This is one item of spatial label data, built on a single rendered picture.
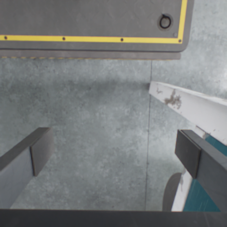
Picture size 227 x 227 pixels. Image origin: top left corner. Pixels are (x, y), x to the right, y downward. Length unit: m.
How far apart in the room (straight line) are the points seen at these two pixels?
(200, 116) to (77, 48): 0.36
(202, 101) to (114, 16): 0.32
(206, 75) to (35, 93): 0.85
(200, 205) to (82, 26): 0.48
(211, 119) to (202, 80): 0.62
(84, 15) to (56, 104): 0.50
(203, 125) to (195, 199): 0.13
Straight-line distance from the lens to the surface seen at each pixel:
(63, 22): 0.51
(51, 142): 0.16
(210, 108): 0.31
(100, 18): 0.50
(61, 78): 0.84
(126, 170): 0.98
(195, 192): 0.35
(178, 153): 0.17
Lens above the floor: 0.80
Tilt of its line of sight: 74 degrees down
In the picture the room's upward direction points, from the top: 180 degrees counter-clockwise
